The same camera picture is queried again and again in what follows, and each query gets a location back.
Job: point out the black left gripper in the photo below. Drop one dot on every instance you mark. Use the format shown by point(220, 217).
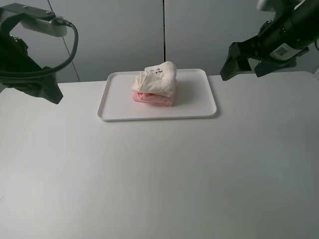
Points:
point(14, 58)

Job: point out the cream white towel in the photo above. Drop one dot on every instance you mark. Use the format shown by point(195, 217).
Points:
point(157, 80)

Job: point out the white rectangular plastic tray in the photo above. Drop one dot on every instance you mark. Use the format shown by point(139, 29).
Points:
point(192, 98)

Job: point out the pink towel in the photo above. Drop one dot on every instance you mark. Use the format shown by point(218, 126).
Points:
point(153, 99)

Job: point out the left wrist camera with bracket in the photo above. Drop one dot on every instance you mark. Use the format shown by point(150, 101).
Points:
point(31, 18)

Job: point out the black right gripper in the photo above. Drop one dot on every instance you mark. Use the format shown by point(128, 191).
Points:
point(296, 24)

